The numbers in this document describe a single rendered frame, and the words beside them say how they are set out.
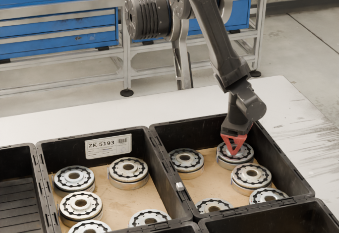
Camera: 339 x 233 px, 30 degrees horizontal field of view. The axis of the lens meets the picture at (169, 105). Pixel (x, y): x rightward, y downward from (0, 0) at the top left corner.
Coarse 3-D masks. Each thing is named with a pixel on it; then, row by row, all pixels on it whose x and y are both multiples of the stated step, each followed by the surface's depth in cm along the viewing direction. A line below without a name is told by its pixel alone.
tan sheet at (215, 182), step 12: (204, 156) 175; (204, 168) 170; (216, 168) 170; (192, 180) 166; (204, 180) 166; (216, 180) 166; (228, 180) 166; (192, 192) 162; (204, 192) 162; (216, 192) 162; (228, 192) 162; (240, 204) 158
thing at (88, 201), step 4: (72, 200) 152; (76, 200) 152; (80, 200) 153; (84, 200) 153; (88, 200) 152; (72, 204) 151; (88, 204) 151; (72, 208) 150; (76, 208) 150; (80, 208) 150; (84, 208) 150
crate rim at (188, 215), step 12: (96, 132) 167; (108, 132) 167; (120, 132) 167; (144, 132) 168; (36, 144) 161; (156, 144) 162; (156, 156) 158; (168, 168) 153; (48, 180) 149; (168, 180) 150; (48, 192) 145; (180, 192) 146; (48, 204) 141; (180, 204) 142; (192, 216) 138; (60, 228) 134; (132, 228) 135; (144, 228) 135
